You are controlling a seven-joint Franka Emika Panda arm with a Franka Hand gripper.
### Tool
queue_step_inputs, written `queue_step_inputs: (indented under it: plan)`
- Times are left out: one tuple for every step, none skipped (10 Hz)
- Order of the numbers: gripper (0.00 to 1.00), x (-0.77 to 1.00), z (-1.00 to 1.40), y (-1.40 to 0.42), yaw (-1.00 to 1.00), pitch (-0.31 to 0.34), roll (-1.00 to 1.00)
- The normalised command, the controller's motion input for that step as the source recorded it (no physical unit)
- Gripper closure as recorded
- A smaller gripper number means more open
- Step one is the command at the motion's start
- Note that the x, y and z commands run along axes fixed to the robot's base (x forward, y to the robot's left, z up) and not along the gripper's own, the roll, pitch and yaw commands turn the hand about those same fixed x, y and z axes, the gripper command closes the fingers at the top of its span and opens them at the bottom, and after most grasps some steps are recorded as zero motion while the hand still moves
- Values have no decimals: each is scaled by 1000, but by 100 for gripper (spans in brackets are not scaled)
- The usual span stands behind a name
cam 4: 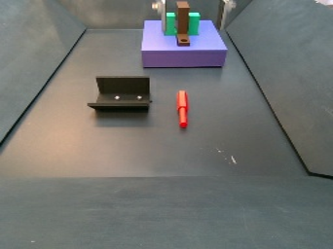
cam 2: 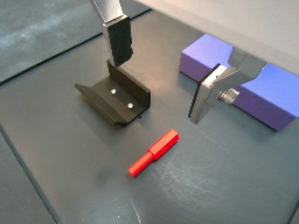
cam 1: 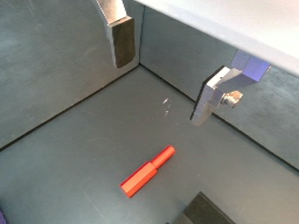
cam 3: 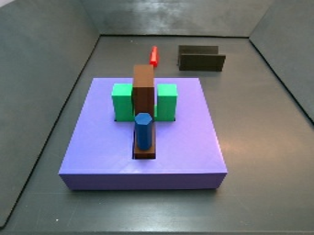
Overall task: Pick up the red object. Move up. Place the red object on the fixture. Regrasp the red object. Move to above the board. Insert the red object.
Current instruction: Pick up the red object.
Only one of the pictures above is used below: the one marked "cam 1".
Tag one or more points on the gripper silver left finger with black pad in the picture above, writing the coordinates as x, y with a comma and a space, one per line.
120, 30

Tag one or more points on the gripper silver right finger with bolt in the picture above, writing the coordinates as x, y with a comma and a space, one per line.
220, 88

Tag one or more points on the red peg object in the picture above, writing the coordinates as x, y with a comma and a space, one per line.
135, 182

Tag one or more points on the purple base board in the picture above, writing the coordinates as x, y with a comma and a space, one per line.
1, 218

